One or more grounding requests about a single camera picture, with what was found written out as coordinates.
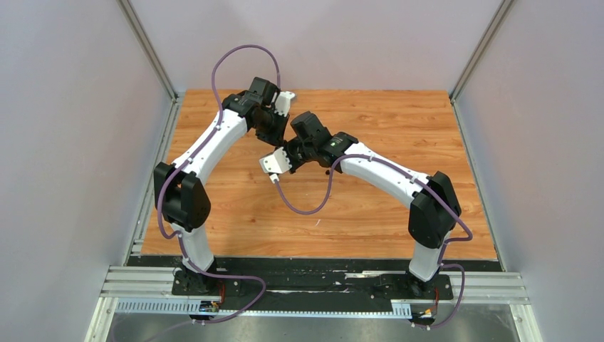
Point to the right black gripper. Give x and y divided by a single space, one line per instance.
287 147

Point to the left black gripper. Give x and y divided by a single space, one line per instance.
278 137

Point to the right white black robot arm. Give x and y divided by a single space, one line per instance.
433 206

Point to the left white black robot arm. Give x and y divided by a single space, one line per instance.
181 200

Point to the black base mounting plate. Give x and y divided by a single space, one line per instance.
305 284

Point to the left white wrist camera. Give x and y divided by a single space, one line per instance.
283 103

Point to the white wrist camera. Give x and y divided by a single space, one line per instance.
276 162
283 103

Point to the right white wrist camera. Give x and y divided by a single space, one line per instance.
276 162

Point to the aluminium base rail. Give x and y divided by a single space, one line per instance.
136 289

